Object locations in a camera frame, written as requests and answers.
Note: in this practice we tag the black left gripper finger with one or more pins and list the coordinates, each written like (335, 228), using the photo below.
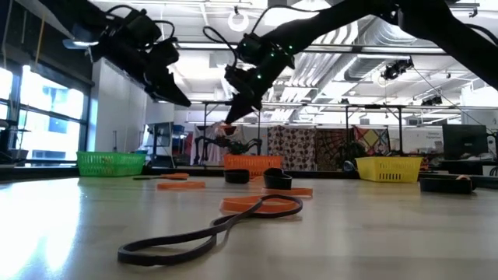
(165, 89)

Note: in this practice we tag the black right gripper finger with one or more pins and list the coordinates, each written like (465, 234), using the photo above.
(245, 106)

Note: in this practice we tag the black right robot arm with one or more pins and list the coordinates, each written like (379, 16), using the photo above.
(447, 35)

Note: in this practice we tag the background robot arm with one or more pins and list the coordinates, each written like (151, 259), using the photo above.
(243, 147)
(206, 148)

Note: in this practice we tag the wide black rubber band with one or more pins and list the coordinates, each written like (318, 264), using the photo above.
(278, 180)
(236, 176)

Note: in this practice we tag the thin black rubber band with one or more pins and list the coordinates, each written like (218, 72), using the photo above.
(148, 179)
(212, 229)

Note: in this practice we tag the monitor on stand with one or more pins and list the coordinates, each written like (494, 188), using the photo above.
(160, 134)

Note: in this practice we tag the white hanging cloth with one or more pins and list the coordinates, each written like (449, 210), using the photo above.
(212, 136)

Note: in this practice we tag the orange plastic basket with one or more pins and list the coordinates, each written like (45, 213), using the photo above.
(253, 162)

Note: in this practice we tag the brown dotted hanging cloth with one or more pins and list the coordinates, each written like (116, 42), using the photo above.
(292, 148)

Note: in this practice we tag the green plastic basket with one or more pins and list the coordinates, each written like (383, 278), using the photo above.
(109, 163)

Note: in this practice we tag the dark mandala hanging cloth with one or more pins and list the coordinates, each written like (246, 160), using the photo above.
(330, 145)

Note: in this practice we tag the large window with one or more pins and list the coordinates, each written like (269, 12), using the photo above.
(50, 116)

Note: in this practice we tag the black ceiling spotlight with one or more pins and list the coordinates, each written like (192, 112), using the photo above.
(393, 72)
(432, 101)

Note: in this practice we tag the colourful diamond hanging cloth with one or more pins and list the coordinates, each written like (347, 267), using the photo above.
(371, 142)

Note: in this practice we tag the black pipe rack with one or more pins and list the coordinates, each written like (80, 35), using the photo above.
(400, 132)

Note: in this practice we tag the yellow plastic basket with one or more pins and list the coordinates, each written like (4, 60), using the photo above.
(389, 169)

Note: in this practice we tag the black background monitor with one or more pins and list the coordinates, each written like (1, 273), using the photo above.
(465, 138)

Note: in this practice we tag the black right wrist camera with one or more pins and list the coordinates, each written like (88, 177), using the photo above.
(237, 78)

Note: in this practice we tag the black aluminium table frame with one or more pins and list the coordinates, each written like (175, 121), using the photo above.
(311, 174)

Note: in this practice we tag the silver ventilation duct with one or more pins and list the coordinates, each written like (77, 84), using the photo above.
(389, 39)

